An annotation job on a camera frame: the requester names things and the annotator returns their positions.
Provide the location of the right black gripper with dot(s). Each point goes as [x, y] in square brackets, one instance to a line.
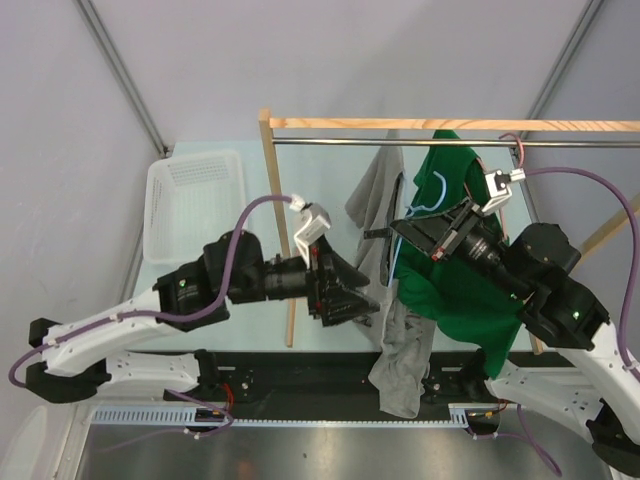
[440, 234]

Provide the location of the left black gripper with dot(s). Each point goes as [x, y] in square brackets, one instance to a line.
[340, 301]

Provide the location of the blue wire hanger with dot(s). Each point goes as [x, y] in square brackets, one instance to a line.
[410, 212]

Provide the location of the green t shirt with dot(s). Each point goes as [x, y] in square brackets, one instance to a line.
[465, 306]

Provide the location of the grey t shirt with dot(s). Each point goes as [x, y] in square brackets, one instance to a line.
[404, 338]

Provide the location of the pink wire hanger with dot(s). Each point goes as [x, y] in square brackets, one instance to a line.
[519, 163]

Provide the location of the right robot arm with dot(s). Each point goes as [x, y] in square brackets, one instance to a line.
[563, 313]

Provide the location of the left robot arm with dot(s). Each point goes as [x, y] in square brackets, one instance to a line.
[83, 359]

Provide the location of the white plastic basket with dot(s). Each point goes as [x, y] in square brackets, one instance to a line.
[190, 201]

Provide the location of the wooden clothes rack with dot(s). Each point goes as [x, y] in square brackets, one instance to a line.
[267, 124]

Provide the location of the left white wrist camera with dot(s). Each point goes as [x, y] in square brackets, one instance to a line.
[310, 223]

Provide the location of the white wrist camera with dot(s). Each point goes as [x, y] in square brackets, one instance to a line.
[310, 223]
[499, 190]

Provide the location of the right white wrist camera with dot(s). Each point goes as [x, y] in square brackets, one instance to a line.
[499, 190]

